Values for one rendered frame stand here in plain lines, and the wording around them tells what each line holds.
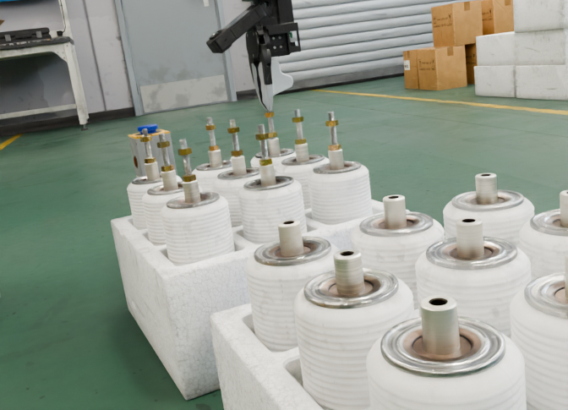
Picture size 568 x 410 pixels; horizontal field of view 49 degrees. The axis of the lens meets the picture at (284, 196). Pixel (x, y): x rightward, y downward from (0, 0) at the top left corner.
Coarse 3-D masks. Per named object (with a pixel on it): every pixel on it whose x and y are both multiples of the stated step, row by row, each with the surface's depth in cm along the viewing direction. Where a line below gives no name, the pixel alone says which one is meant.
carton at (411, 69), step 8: (424, 48) 483; (408, 56) 490; (416, 56) 479; (408, 64) 493; (416, 64) 481; (408, 72) 496; (416, 72) 483; (408, 80) 499; (416, 80) 485; (408, 88) 502; (416, 88) 488
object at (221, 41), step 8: (248, 8) 110; (256, 8) 109; (240, 16) 110; (248, 16) 109; (256, 16) 109; (264, 16) 110; (232, 24) 108; (240, 24) 108; (248, 24) 109; (216, 32) 109; (224, 32) 108; (232, 32) 108; (240, 32) 109; (216, 40) 107; (224, 40) 108; (232, 40) 108; (216, 48) 108; (224, 48) 108
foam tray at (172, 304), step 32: (128, 224) 108; (320, 224) 93; (352, 224) 91; (128, 256) 102; (160, 256) 88; (224, 256) 84; (128, 288) 110; (160, 288) 82; (192, 288) 81; (224, 288) 83; (160, 320) 88; (192, 320) 82; (160, 352) 94; (192, 352) 82; (192, 384) 83
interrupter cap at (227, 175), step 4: (248, 168) 105; (252, 168) 105; (256, 168) 104; (224, 172) 104; (228, 172) 104; (232, 172) 104; (248, 172) 103; (252, 172) 101; (256, 172) 100; (220, 176) 101; (224, 176) 101; (228, 176) 100; (232, 176) 100; (236, 176) 100; (240, 176) 99; (244, 176) 99; (248, 176) 99; (252, 176) 99
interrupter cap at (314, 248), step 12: (276, 240) 63; (312, 240) 62; (324, 240) 61; (264, 252) 60; (276, 252) 61; (312, 252) 58; (324, 252) 58; (264, 264) 58; (276, 264) 57; (288, 264) 56; (300, 264) 56
